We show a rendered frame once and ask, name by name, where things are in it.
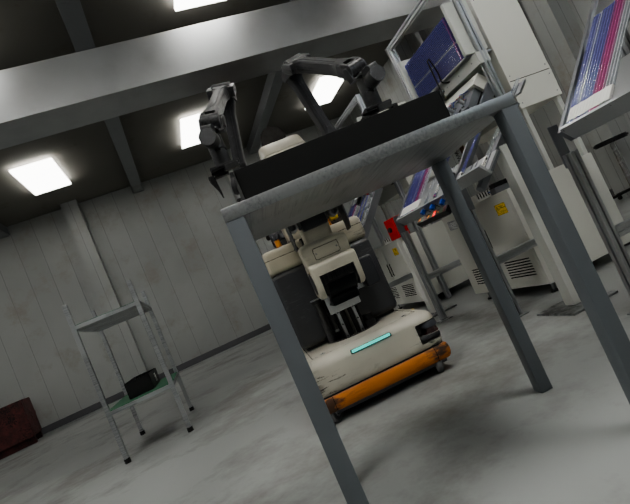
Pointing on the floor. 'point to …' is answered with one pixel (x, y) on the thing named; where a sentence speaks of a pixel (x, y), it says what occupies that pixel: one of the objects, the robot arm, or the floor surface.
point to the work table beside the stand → (354, 181)
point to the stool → (621, 165)
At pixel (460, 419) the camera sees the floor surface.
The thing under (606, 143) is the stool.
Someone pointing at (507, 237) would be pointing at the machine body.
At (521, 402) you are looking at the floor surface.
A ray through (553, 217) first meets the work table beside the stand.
